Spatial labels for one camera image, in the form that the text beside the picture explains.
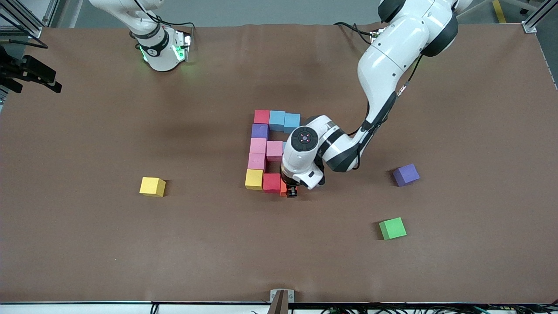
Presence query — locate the black arm base cable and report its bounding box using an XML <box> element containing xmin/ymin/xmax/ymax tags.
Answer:
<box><xmin>146</xmin><ymin>0</ymin><xmax>195</xmax><ymax>42</ymax></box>
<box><xmin>333</xmin><ymin>22</ymin><xmax>376</xmax><ymax>44</ymax></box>

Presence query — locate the yellow foam cube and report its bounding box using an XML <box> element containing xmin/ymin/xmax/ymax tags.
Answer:
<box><xmin>245</xmin><ymin>169</ymin><xmax>265</xmax><ymax>191</ymax></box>
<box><xmin>139</xmin><ymin>177</ymin><xmax>167</xmax><ymax>198</ymax></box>

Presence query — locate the brown table cover sheet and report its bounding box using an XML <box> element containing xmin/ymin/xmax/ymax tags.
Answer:
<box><xmin>0</xmin><ymin>22</ymin><xmax>558</xmax><ymax>304</ymax></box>

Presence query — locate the grey metal bracket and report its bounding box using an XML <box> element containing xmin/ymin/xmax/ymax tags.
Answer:
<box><xmin>268</xmin><ymin>289</ymin><xmax>295</xmax><ymax>314</ymax></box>

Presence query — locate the aluminium frame profile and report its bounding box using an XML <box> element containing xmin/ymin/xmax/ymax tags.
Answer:
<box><xmin>0</xmin><ymin>0</ymin><xmax>43</xmax><ymax>39</ymax></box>
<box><xmin>522</xmin><ymin>0</ymin><xmax>558</xmax><ymax>34</ymax></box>

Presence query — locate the green foam cube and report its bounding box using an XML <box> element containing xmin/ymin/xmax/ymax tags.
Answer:
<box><xmin>378</xmin><ymin>217</ymin><xmax>408</xmax><ymax>241</ymax></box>

